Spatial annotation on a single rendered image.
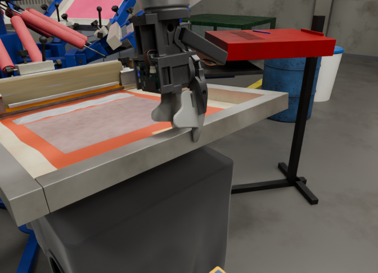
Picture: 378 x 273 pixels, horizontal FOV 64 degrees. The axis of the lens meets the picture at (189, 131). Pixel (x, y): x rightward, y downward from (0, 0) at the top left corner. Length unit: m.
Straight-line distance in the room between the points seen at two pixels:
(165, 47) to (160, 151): 0.16
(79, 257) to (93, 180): 0.22
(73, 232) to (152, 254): 0.20
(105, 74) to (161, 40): 0.63
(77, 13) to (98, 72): 1.41
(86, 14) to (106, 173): 2.01
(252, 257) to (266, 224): 0.29
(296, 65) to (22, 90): 2.76
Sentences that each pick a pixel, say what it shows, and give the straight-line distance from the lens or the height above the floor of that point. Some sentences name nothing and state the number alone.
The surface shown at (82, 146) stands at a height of 1.08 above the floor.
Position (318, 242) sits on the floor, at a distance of 2.04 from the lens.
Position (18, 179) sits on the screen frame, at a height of 1.13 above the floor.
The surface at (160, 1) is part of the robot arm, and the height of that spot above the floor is 1.34.
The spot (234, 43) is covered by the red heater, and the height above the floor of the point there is 1.10.
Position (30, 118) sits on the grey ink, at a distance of 0.92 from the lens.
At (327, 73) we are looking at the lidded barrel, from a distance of 4.21.
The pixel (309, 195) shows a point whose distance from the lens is 2.33.
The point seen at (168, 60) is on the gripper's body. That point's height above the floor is 1.26.
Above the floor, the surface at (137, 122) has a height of 1.07.
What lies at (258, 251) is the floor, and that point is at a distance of 1.89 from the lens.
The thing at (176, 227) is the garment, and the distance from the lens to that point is 0.74.
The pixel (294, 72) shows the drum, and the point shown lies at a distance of 3.34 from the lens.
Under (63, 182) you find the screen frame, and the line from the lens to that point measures 0.42.
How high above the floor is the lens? 1.36
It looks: 26 degrees down
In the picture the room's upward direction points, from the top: straight up
